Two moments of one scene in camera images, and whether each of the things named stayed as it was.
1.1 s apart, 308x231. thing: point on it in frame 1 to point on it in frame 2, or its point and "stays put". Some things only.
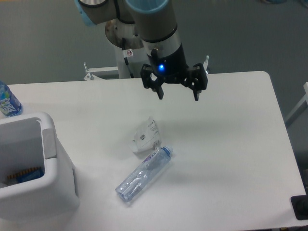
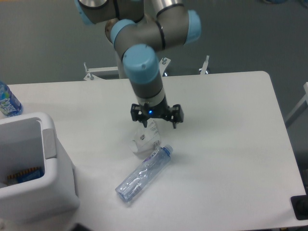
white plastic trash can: (27, 141) stays put
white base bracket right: (205, 64) stays put
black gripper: (173, 69) to (174, 114)
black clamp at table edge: (300, 205) stays put
